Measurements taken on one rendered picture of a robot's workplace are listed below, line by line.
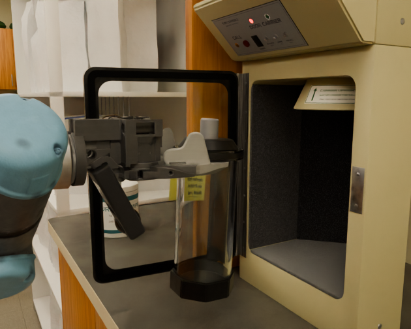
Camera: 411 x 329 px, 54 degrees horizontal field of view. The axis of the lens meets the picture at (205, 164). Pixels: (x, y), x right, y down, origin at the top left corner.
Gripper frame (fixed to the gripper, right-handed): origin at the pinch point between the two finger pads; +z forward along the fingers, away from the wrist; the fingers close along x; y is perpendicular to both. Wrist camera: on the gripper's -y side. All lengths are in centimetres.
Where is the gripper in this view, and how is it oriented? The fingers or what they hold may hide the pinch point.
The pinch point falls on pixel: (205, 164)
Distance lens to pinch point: 62.3
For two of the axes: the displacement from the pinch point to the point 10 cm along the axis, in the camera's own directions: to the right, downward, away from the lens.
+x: -5.0, -1.4, 8.6
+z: 8.7, -0.7, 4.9
